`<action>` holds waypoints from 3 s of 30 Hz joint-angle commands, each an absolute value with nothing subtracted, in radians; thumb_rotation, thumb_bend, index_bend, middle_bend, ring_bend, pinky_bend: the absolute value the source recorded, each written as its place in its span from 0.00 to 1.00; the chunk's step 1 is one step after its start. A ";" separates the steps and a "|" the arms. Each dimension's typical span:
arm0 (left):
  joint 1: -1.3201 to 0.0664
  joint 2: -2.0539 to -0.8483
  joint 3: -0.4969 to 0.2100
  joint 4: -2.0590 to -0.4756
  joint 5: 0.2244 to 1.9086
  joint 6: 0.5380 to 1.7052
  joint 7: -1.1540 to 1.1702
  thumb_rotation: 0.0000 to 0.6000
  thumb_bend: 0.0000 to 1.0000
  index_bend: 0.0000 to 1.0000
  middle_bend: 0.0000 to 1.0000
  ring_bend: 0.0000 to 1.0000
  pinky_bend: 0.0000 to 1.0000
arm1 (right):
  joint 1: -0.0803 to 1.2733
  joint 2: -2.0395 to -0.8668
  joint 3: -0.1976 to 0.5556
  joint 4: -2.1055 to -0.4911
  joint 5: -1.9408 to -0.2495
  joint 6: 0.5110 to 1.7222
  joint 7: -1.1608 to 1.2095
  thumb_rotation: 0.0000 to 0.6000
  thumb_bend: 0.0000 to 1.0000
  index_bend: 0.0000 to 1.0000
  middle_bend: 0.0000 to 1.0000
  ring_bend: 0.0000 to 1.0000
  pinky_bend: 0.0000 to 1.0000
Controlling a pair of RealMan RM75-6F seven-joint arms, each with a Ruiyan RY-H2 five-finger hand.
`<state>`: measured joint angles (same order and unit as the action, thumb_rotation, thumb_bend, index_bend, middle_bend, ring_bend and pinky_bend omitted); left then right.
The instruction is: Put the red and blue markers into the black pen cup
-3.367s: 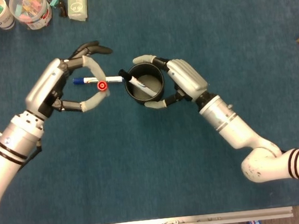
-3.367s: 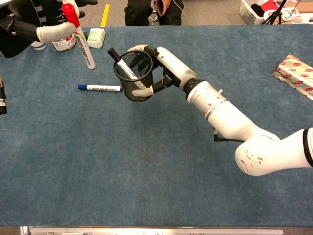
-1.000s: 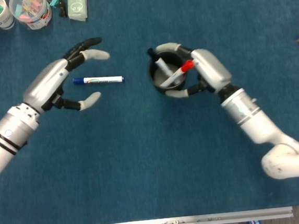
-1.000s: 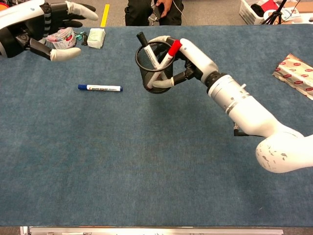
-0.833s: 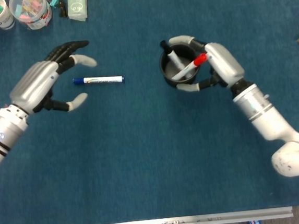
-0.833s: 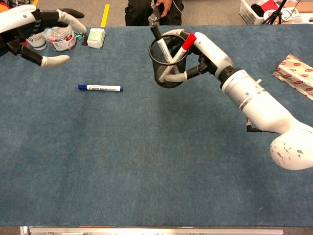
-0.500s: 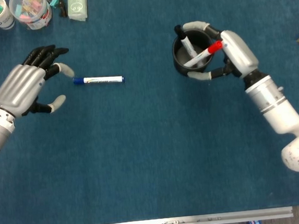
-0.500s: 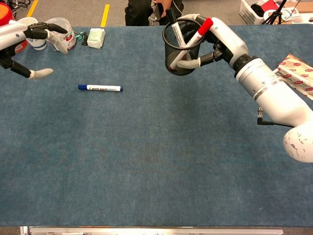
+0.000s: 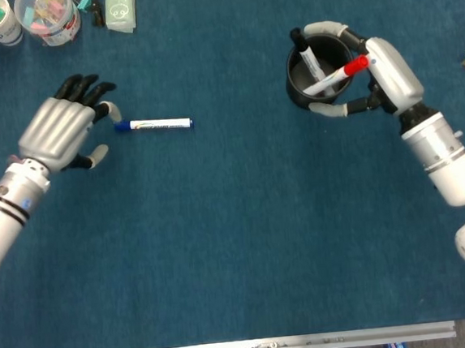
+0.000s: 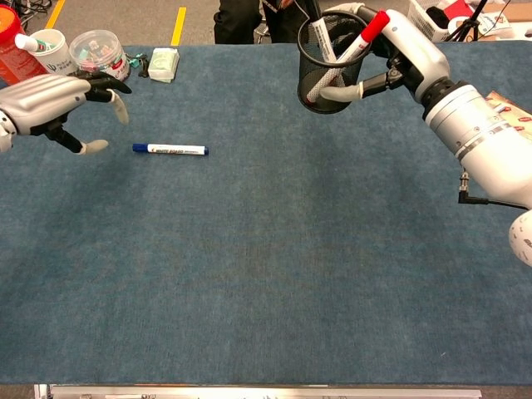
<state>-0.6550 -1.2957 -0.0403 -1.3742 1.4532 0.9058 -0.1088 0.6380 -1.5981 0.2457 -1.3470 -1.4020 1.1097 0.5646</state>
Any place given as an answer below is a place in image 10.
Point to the red whiteboard marker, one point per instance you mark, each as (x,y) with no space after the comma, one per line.
(374,27)

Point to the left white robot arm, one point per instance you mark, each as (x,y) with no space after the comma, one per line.
(4,137)

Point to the black binder clip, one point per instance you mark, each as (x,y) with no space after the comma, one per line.
(143,70)

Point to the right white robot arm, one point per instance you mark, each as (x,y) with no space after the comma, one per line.
(478,124)

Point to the blue whiteboard marker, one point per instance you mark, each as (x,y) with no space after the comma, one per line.
(170,149)

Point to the red canister with orange lid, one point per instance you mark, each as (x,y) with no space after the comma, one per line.
(16,54)

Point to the white tube with green band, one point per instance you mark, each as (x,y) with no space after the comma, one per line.
(25,41)

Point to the clear jar of clips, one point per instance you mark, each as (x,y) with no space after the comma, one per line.
(99,54)

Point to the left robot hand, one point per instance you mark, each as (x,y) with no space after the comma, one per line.
(41,99)

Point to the black whiteboard marker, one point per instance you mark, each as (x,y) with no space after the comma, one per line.
(324,37)

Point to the blue table cloth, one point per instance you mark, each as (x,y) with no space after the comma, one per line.
(266,270)

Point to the yellow floor tape strip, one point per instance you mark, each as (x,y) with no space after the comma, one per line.
(56,12)
(178,25)

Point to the white paper cup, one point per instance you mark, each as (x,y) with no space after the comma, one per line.
(62,58)

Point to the black tripod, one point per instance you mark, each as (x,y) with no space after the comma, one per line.
(465,27)

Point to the pale green tissue pack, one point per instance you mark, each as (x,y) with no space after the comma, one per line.
(164,64)

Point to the black mesh pen cup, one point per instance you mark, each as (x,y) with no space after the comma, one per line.
(332,107)

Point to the teal binder clip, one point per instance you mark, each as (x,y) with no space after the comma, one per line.
(134,61)

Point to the aluminium table rail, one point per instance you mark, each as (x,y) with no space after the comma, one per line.
(249,392)

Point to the white printed bag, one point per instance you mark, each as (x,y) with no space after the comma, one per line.
(494,25)

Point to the cardboard box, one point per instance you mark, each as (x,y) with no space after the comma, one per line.
(515,10)

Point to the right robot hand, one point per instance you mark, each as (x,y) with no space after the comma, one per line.
(415,54)

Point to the person in black trousers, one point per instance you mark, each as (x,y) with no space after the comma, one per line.
(237,21)

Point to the silver foil snack package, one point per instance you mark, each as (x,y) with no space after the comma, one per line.
(513,109)

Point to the white plastic basket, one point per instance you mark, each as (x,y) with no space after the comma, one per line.
(420,23)

